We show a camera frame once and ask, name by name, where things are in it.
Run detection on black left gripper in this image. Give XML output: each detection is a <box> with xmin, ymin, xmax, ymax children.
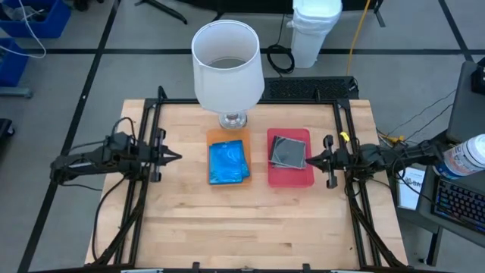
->
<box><xmin>130</xmin><ymin>128</ymin><xmax>183</xmax><ymax>183</ymax></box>

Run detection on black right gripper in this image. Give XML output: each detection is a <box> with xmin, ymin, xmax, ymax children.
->
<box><xmin>305</xmin><ymin>135</ymin><xmax>359</xmax><ymax>190</ymax></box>

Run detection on blue plastic jewel case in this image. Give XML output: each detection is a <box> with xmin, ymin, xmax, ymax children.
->
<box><xmin>208</xmin><ymin>143</ymin><xmax>246</xmax><ymax>186</ymax></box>
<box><xmin>211</xmin><ymin>139</ymin><xmax>252</xmax><ymax>180</ymax></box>

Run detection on red translucent plastic bin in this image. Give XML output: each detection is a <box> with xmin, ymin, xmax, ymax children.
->
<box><xmin>266</xmin><ymin>127</ymin><xmax>316</xmax><ymax>189</ymax></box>

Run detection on orange translucent plastic bin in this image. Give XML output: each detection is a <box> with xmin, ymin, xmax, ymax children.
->
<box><xmin>206</xmin><ymin>127</ymin><xmax>253</xmax><ymax>187</ymax></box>

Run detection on black perforated panel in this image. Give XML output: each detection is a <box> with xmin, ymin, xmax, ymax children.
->
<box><xmin>262</xmin><ymin>76</ymin><xmax>359</xmax><ymax>102</ymax></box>

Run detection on white shade table lamp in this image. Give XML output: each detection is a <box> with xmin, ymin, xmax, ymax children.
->
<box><xmin>190</xmin><ymin>19</ymin><xmax>265</xmax><ymax>129</ymax></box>

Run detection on white paper sign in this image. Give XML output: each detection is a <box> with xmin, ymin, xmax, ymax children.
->
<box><xmin>396</xmin><ymin>166</ymin><xmax>426</xmax><ymax>211</ymax></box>

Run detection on dark grey desk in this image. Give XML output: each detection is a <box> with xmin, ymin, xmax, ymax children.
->
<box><xmin>416</xmin><ymin>142</ymin><xmax>485</xmax><ymax>247</ymax></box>

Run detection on white trash bin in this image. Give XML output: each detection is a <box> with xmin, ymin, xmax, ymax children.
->
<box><xmin>286</xmin><ymin>0</ymin><xmax>343</xmax><ymax>69</ymax></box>

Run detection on white wipes canister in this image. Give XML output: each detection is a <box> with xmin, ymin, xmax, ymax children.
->
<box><xmin>431</xmin><ymin>133</ymin><xmax>485</xmax><ymax>180</ymax></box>

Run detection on black backlit keyboard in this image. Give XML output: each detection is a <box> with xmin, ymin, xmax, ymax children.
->
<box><xmin>431</xmin><ymin>177</ymin><xmax>485</xmax><ymax>233</ymax></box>

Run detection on grey side table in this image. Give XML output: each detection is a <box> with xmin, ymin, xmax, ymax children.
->
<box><xmin>446</xmin><ymin>60</ymin><xmax>485</xmax><ymax>143</ymax></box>

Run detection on grey metal floor bar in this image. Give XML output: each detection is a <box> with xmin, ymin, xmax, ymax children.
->
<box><xmin>0</xmin><ymin>86</ymin><xmax>34</xmax><ymax>99</ymax></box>

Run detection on black equipment foot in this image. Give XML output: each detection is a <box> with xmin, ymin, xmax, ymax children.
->
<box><xmin>0</xmin><ymin>118</ymin><xmax>15</xmax><ymax>147</ymax></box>

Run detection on blue floor storage bin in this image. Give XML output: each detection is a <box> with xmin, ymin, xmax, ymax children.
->
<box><xmin>0</xmin><ymin>0</ymin><xmax>72</xmax><ymax>39</ymax></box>
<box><xmin>0</xmin><ymin>37</ymin><xmax>30</xmax><ymax>87</ymax></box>

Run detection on black desktop device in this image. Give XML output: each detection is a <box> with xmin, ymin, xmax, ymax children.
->
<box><xmin>471</xmin><ymin>56</ymin><xmax>485</xmax><ymax>96</ymax></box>

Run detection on black aluminium table frame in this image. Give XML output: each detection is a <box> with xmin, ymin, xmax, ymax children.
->
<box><xmin>85</xmin><ymin>86</ymin><xmax>410</xmax><ymax>273</ymax></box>

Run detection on yellow cable connector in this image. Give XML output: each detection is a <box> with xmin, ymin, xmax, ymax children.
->
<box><xmin>378</xmin><ymin>131</ymin><xmax>405</xmax><ymax>145</ymax></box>

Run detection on black coiled floor cable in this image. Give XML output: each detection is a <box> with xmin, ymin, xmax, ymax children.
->
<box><xmin>266</xmin><ymin>14</ymin><xmax>296</xmax><ymax>75</ymax></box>

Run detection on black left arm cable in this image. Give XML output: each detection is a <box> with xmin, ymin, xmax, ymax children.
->
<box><xmin>92</xmin><ymin>176</ymin><xmax>128</xmax><ymax>262</ymax></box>

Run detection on yellow hanging cable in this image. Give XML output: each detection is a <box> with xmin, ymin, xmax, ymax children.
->
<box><xmin>346</xmin><ymin>0</ymin><xmax>371</xmax><ymax>76</ymax></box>

